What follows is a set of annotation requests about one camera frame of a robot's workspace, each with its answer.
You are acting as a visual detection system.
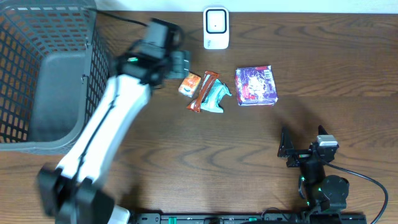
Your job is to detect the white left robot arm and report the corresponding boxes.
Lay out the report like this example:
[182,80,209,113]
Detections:
[38,50,191,224]

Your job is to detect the small orange packet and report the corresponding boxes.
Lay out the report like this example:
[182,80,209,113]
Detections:
[178,72,201,98]

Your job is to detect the teal snack wrapper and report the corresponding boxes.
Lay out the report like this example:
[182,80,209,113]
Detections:
[201,79,232,113]

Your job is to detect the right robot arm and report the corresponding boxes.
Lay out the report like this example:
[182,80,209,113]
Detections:
[277,126,349,213]

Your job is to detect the purple pink pad package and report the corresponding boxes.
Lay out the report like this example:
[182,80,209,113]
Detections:
[235,65,279,106]

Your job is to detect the red orange snack bar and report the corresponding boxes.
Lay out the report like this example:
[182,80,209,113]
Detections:
[187,71,219,113]

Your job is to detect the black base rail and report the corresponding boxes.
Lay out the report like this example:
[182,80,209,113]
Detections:
[128,213,367,224]

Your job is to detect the white barcode scanner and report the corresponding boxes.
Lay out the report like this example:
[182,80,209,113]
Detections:
[203,7,229,50]

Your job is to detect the grey plastic mesh basket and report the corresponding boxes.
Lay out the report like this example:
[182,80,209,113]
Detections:
[1,0,109,154]

